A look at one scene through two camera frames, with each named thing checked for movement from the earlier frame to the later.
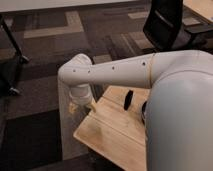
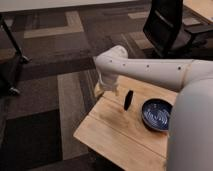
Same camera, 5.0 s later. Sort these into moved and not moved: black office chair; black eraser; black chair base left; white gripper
Moved: white gripper
Not moved: black office chair; black eraser; black chair base left
